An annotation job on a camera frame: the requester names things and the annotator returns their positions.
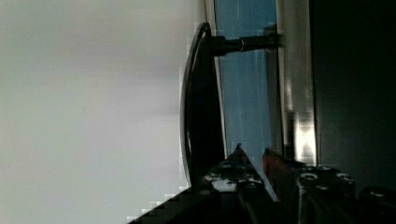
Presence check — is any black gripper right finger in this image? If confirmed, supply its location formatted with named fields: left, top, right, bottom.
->
left=262, top=149, right=396, bottom=224

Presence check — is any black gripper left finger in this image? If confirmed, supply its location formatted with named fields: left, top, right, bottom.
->
left=127, top=147, right=280, bottom=224

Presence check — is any black toaster oven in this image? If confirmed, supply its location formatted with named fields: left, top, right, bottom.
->
left=209, top=0, right=395, bottom=189

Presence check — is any black oven door handle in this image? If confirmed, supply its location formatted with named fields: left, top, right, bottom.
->
left=180, top=22, right=281, bottom=189

